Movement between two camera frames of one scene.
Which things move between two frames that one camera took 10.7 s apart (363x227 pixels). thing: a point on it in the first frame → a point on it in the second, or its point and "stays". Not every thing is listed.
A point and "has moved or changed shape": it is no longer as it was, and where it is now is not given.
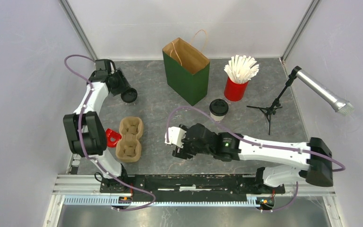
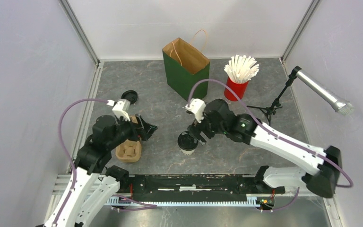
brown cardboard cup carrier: [128, 147] stays
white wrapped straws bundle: [241, 69] stays
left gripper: [124, 84] → [148, 128]
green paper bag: [187, 68] stays
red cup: [234, 91] stays
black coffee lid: [129, 95] has moved or changed shape
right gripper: [183, 153] → [196, 127]
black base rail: [190, 187] stays
